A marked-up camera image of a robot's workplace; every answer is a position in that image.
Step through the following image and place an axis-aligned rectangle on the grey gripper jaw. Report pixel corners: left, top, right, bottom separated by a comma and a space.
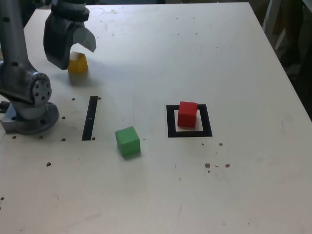
43, 12, 84, 71
73, 26, 97, 53

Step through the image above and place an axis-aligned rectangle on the yellow cube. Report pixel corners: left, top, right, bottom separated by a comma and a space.
67, 51, 88, 75

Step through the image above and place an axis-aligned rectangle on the green cube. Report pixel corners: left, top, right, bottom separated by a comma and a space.
115, 126, 141, 158

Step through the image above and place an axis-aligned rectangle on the red cube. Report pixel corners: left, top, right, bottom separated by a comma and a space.
177, 101, 198, 128

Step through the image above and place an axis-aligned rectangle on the black tape square outline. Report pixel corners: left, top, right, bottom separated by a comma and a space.
166, 104, 213, 138

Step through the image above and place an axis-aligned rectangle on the black tape strip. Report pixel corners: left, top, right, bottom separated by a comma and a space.
81, 96, 98, 141

